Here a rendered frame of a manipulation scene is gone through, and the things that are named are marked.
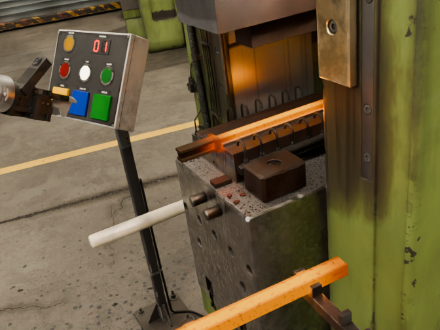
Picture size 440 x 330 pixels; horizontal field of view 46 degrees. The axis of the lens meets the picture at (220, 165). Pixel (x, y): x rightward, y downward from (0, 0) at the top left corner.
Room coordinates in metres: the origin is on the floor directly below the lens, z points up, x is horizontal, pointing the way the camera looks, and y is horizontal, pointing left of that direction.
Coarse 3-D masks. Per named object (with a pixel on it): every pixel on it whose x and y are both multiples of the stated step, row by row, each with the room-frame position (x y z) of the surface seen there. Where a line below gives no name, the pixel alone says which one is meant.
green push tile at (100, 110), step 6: (96, 96) 1.49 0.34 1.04; (102, 96) 1.48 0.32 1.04; (108, 96) 1.46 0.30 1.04; (96, 102) 1.48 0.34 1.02; (102, 102) 1.47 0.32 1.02; (108, 102) 1.45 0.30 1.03; (96, 108) 1.47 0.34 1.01; (102, 108) 1.46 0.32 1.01; (108, 108) 1.44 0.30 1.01; (90, 114) 1.48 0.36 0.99; (96, 114) 1.46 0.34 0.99; (102, 114) 1.45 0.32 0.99; (108, 114) 1.44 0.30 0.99
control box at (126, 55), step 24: (72, 48) 1.65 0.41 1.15; (96, 48) 1.58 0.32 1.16; (120, 48) 1.51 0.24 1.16; (144, 48) 1.54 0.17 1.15; (72, 72) 1.61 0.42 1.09; (96, 72) 1.54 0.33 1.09; (120, 72) 1.48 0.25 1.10; (120, 96) 1.44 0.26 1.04; (96, 120) 1.46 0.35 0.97; (120, 120) 1.43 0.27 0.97
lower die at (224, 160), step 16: (304, 96) 1.40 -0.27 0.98; (320, 96) 1.35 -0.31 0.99; (272, 112) 1.29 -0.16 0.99; (320, 112) 1.23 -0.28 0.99; (208, 128) 1.26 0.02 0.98; (224, 128) 1.23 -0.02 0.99; (288, 128) 1.17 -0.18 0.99; (304, 128) 1.15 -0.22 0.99; (320, 128) 1.17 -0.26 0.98; (224, 144) 1.11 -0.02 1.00; (240, 144) 1.12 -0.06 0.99; (256, 144) 1.10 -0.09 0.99; (272, 144) 1.11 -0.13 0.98; (288, 144) 1.13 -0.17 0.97; (208, 160) 1.20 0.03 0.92; (224, 160) 1.12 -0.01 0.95; (240, 160) 1.08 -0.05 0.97; (240, 176) 1.07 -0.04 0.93
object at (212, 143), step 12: (300, 108) 1.25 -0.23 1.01; (312, 108) 1.24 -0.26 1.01; (264, 120) 1.20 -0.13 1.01; (276, 120) 1.19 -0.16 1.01; (228, 132) 1.16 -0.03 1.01; (240, 132) 1.15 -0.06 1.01; (192, 144) 1.11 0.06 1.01; (204, 144) 1.11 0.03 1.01; (216, 144) 1.11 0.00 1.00; (180, 156) 1.09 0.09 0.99; (192, 156) 1.09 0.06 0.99
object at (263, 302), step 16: (304, 272) 0.68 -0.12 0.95; (320, 272) 0.67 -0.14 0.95; (336, 272) 0.67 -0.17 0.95; (272, 288) 0.65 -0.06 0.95; (288, 288) 0.64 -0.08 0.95; (304, 288) 0.65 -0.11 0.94; (240, 304) 0.62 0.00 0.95; (256, 304) 0.62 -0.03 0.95; (272, 304) 0.62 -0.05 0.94; (208, 320) 0.60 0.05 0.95; (224, 320) 0.59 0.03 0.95; (240, 320) 0.60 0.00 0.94
